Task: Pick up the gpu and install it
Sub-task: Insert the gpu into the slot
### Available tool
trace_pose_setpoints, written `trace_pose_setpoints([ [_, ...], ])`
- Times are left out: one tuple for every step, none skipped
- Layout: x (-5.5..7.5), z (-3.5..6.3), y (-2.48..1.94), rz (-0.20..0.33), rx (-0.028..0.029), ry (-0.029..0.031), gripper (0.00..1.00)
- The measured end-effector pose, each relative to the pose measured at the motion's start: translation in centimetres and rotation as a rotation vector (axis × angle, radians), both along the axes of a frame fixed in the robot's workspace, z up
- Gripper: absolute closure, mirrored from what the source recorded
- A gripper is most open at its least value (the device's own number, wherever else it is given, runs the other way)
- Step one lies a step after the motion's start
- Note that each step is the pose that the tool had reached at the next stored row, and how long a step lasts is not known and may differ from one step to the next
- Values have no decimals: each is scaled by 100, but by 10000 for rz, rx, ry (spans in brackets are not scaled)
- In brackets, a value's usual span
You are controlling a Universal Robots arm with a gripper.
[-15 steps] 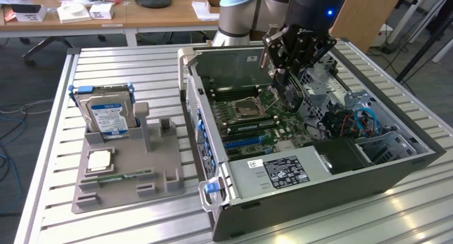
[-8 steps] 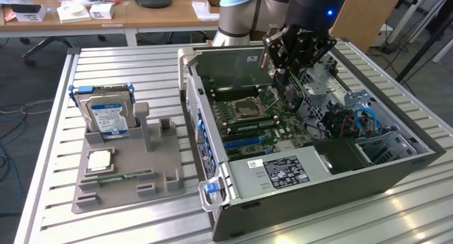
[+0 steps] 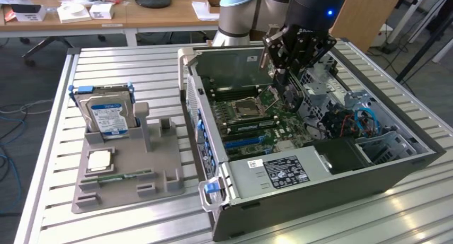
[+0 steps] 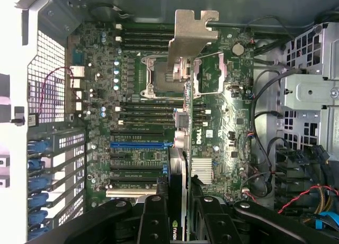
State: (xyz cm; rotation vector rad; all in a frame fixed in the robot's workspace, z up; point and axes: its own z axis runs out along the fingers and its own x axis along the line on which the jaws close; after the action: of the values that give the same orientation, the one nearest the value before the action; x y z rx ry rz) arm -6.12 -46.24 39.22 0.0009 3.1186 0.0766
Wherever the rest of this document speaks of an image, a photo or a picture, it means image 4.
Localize black RAM slot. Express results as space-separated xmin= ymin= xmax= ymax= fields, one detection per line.
xmin=115 ymin=23 xmax=175 ymax=33
xmin=115 ymin=36 xmax=175 ymax=45
xmin=120 ymin=114 xmax=212 ymax=121
xmin=120 ymin=102 xmax=212 ymax=109
xmin=121 ymin=43 xmax=172 ymax=53
xmin=115 ymin=107 xmax=212 ymax=115
xmin=121 ymin=31 xmax=175 ymax=39

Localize white expansion slot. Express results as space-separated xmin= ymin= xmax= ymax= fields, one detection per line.
xmin=105 ymin=188 xmax=159 ymax=198

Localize silver chipset heatsink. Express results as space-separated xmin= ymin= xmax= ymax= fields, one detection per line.
xmin=191 ymin=157 xmax=215 ymax=183

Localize red black twisted wire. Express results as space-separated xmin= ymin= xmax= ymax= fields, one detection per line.
xmin=35 ymin=67 xmax=83 ymax=115
xmin=277 ymin=185 xmax=339 ymax=215

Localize green motherboard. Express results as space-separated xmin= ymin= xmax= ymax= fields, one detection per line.
xmin=67 ymin=22 xmax=255 ymax=206

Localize blue expansion slot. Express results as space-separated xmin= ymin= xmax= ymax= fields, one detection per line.
xmin=110 ymin=141 xmax=166 ymax=149

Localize blue disk wire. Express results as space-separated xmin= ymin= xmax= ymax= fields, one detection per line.
xmin=315 ymin=211 xmax=339 ymax=238

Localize metal disk bay cage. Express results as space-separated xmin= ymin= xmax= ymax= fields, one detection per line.
xmin=280 ymin=21 xmax=339 ymax=156

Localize open black PC case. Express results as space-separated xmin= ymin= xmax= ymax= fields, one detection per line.
xmin=0 ymin=0 xmax=339 ymax=244

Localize small black case speaker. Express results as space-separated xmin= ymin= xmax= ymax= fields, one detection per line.
xmin=253 ymin=172 xmax=273 ymax=198

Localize CPU socket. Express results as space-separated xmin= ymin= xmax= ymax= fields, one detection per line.
xmin=141 ymin=55 xmax=186 ymax=99

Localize long black expansion slot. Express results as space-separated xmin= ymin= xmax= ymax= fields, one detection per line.
xmin=110 ymin=166 xmax=164 ymax=173
xmin=110 ymin=129 xmax=165 ymax=137
xmin=110 ymin=176 xmax=159 ymax=183

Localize coin cell battery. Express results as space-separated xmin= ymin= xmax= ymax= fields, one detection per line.
xmin=231 ymin=41 xmax=244 ymax=56

